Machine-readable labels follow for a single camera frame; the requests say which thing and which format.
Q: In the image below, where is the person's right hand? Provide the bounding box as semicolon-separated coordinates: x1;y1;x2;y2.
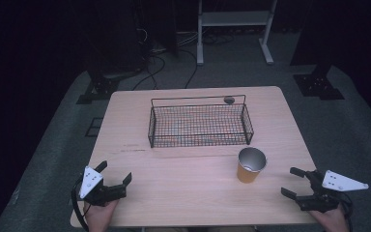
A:
308;203;351;232

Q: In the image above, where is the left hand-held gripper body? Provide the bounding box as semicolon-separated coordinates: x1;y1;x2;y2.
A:
76;165;128;208

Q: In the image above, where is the black stand with base plate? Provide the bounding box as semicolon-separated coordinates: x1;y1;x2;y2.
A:
75;61;143;105
292;0;346;102

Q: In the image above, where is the white metal stand frame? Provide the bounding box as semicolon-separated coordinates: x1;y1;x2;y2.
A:
196;0;278;67

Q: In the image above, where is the orange cup with metal inside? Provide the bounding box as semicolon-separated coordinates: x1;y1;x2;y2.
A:
236;146;268;185

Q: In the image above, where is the person's left hand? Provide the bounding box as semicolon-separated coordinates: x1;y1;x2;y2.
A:
83;198;121;232

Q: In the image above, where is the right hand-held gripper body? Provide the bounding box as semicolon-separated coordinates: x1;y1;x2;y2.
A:
294;169;370;214

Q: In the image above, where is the black wire basket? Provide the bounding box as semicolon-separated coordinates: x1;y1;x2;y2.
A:
147;94;255;149

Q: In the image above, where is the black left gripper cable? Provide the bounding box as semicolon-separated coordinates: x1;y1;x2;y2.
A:
71;177;91;232

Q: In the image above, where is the bundle of dark floor cables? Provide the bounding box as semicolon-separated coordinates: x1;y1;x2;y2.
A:
202;31;236;46

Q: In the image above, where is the black floor cable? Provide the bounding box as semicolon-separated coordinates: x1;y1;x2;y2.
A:
177;47;199;90
131;53;167;92

